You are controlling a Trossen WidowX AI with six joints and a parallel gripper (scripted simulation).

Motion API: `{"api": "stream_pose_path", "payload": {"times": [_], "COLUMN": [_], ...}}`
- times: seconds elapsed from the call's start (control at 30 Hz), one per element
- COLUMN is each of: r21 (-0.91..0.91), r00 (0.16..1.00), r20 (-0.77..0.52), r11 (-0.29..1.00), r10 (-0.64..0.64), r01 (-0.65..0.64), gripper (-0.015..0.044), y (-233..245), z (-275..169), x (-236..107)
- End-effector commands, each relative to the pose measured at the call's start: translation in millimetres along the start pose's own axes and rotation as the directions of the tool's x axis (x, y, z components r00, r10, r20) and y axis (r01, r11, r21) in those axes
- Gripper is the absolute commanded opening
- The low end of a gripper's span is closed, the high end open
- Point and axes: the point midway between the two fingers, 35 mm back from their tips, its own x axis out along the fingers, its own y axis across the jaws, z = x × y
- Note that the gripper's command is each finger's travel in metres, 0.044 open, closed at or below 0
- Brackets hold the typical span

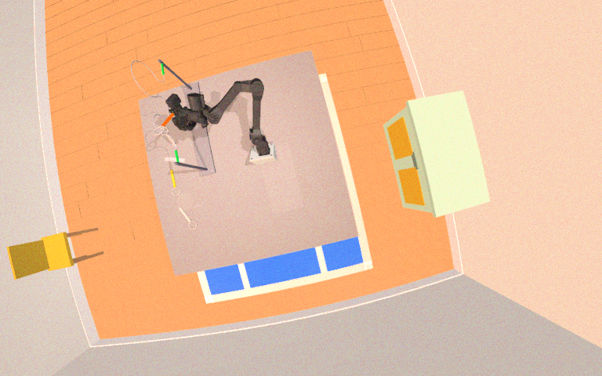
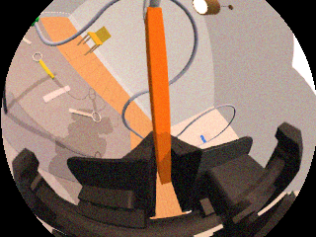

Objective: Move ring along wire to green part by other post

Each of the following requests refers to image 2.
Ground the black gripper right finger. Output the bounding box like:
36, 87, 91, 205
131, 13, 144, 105
170, 134, 253, 212

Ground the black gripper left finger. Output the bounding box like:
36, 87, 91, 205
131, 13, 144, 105
67, 130, 157, 217

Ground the orange handle with grey tip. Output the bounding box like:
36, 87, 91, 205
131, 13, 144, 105
142, 0, 171, 185

